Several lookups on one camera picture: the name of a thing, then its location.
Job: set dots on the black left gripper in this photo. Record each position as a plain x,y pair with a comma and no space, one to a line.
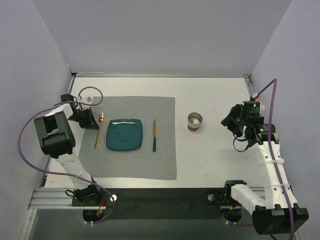
88,119

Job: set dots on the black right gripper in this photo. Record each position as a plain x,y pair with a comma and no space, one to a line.
230,119

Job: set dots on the gold fork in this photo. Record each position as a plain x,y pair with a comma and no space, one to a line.
100,122

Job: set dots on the teal square plate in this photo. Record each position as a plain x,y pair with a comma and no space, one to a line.
124,134

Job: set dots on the grey cloth placemat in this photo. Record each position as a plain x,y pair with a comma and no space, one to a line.
142,162

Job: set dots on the gold knife teal handle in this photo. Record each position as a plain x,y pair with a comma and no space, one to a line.
154,131

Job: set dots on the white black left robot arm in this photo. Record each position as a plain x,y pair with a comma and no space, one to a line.
57,140

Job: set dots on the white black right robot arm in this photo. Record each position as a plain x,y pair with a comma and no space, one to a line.
278,212

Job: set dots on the metal cup cork base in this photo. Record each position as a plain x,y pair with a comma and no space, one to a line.
194,121

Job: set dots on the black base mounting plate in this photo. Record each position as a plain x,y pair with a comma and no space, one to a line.
162,204

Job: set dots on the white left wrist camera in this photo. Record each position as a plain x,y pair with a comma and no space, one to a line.
84,102

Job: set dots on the aluminium right side rail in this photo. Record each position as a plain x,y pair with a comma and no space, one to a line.
250,85

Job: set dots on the aluminium table edge rail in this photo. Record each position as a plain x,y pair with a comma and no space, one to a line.
84,75

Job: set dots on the aluminium front frame rail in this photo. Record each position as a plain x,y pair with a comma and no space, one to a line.
50,197

